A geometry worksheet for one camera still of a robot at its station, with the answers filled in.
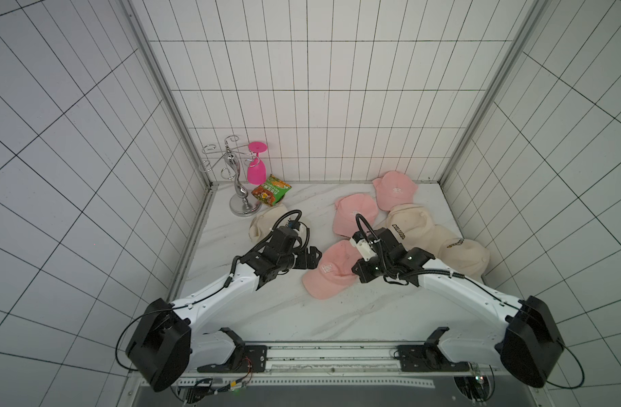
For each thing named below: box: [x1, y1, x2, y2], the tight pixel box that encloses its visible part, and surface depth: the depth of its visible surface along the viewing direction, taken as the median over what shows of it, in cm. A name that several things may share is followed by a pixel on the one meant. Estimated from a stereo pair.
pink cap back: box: [372, 170, 418, 212], surface depth 116 cm
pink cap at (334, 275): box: [302, 239, 364, 300], surface depth 86 cm
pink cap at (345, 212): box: [332, 193, 378, 239], surface depth 108 cm
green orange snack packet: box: [251, 173, 293, 207], surface depth 109 cm
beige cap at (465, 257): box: [437, 238, 491, 281], surface depth 89 cm
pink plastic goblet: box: [246, 141, 269, 186], surface depth 105 cm
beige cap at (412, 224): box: [374, 203, 437, 250], surface depth 97 cm
